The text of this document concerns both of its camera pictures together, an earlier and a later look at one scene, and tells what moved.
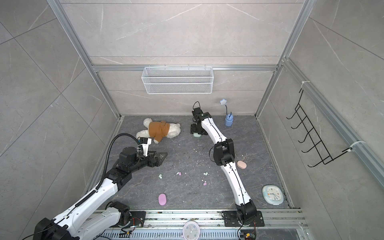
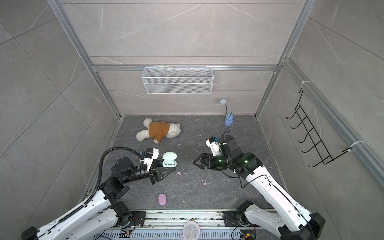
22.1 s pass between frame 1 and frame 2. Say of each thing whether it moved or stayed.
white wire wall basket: stayed
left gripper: moved
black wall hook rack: stayed
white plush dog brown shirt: stayed
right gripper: moved
